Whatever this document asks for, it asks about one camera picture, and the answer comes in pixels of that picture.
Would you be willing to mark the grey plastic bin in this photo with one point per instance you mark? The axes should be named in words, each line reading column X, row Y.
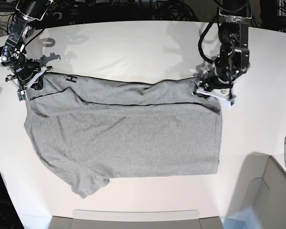
column 259, row 199

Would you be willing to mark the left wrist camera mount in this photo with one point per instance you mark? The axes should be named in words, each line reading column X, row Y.
column 225, row 95

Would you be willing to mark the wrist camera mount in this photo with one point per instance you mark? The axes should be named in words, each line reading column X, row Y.
column 35, row 82
column 225, row 95

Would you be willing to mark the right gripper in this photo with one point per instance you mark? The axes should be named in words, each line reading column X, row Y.
column 24, row 70

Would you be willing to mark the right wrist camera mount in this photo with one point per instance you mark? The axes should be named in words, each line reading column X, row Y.
column 35, row 82

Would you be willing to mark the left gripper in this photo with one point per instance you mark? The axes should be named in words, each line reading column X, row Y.
column 214, row 77

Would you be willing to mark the black power strip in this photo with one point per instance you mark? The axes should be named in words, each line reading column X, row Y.
column 54, row 16

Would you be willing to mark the grey T-shirt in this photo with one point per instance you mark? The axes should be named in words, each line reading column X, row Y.
column 87, row 131

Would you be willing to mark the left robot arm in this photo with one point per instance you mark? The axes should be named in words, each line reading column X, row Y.
column 233, row 59

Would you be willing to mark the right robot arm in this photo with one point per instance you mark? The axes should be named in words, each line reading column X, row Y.
column 12, row 53

